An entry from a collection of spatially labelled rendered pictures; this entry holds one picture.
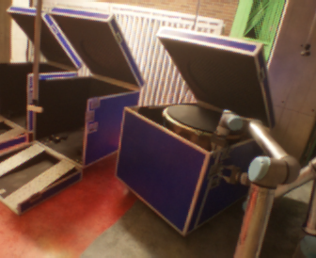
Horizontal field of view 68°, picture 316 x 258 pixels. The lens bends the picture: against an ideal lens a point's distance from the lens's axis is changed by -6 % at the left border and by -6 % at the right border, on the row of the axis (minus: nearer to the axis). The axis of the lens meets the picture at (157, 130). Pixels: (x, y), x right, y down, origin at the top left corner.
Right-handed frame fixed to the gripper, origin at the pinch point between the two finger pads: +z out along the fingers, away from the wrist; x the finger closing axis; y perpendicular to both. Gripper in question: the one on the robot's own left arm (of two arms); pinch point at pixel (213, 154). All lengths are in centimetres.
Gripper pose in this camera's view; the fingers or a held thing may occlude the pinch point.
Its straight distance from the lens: 185.9
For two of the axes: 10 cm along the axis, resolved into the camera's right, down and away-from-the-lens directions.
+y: 6.7, 0.4, 7.4
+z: -3.1, 9.2, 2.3
